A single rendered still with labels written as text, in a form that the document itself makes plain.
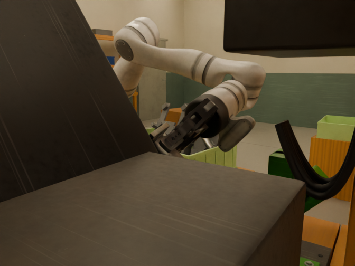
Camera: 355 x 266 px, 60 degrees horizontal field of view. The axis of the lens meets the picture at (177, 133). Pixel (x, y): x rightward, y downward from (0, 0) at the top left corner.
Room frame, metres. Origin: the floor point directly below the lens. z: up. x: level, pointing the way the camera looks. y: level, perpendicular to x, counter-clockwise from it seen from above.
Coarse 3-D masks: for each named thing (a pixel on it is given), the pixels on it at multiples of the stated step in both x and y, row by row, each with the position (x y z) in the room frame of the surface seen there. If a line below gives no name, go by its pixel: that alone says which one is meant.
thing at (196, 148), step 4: (216, 136) 1.55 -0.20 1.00; (196, 140) 1.62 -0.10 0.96; (200, 140) 1.60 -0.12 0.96; (212, 140) 1.56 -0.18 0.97; (216, 140) 1.54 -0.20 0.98; (196, 144) 1.61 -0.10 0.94; (200, 144) 1.59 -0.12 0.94; (216, 144) 1.53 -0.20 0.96; (192, 148) 1.62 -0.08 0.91; (196, 148) 1.60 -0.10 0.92; (200, 148) 1.59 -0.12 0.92; (192, 152) 1.54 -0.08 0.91; (196, 152) 1.53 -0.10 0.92
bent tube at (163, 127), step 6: (162, 126) 0.44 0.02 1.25; (168, 126) 0.45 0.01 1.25; (156, 132) 0.43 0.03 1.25; (162, 132) 0.44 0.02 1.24; (156, 138) 0.44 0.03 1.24; (156, 144) 0.43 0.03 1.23; (162, 150) 0.43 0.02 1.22; (174, 150) 0.43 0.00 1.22; (174, 156) 0.43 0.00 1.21; (180, 156) 0.43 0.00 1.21
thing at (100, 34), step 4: (96, 28) 6.43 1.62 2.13; (96, 32) 6.43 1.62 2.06; (100, 32) 6.51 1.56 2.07; (104, 32) 6.57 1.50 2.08; (108, 32) 6.65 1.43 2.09; (112, 32) 6.72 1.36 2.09; (96, 36) 6.30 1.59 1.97; (100, 36) 6.37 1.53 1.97; (104, 36) 6.44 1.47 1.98; (108, 36) 6.52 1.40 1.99; (112, 36) 6.66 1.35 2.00; (112, 40) 6.59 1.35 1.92; (108, 56) 6.62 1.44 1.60; (112, 56) 6.69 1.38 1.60; (120, 56) 7.36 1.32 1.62; (108, 60) 6.62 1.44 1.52; (112, 60) 6.69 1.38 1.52; (112, 64) 6.69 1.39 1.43; (136, 92) 7.08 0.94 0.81; (136, 96) 7.14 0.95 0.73; (136, 100) 7.13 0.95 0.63; (136, 104) 7.13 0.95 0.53; (136, 108) 7.13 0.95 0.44
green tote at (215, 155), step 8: (152, 128) 1.97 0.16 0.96; (200, 152) 1.37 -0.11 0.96; (208, 152) 1.41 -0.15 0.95; (216, 152) 1.46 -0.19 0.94; (224, 152) 1.52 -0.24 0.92; (232, 152) 1.58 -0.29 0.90; (200, 160) 1.37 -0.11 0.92; (208, 160) 1.42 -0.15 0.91; (216, 160) 1.47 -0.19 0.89; (224, 160) 1.52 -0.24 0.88; (232, 160) 1.58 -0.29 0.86
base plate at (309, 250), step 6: (306, 246) 0.70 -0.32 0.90; (312, 246) 0.70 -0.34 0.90; (318, 246) 0.70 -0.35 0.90; (324, 246) 0.70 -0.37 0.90; (306, 252) 0.67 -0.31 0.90; (312, 252) 0.67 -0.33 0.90; (318, 252) 0.67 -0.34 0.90; (324, 252) 0.67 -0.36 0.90; (330, 252) 0.67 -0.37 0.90; (306, 258) 0.65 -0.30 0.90; (312, 258) 0.65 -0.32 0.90; (318, 258) 0.65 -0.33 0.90; (324, 258) 0.65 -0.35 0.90; (324, 264) 0.62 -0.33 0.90
